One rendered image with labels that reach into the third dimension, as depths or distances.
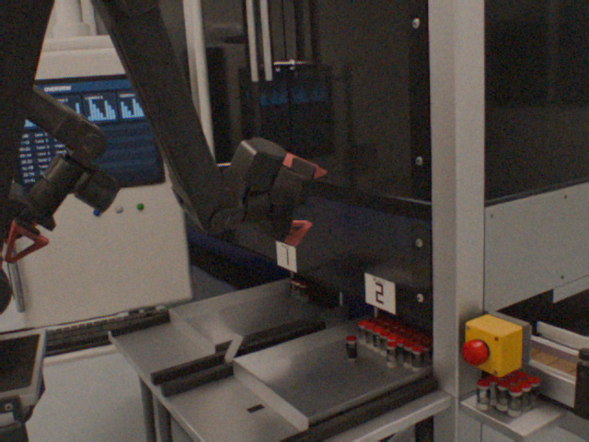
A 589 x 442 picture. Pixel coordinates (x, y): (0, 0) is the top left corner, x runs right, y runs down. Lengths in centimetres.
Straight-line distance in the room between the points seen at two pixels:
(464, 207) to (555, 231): 26
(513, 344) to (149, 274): 111
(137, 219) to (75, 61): 46
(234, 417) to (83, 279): 84
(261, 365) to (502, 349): 47
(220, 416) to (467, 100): 65
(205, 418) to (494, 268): 55
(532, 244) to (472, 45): 38
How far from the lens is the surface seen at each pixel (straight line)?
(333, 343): 126
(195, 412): 107
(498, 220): 103
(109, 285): 176
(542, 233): 114
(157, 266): 177
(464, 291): 100
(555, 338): 115
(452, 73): 94
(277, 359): 121
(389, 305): 113
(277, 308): 147
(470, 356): 96
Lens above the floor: 142
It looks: 13 degrees down
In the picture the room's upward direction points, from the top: 4 degrees counter-clockwise
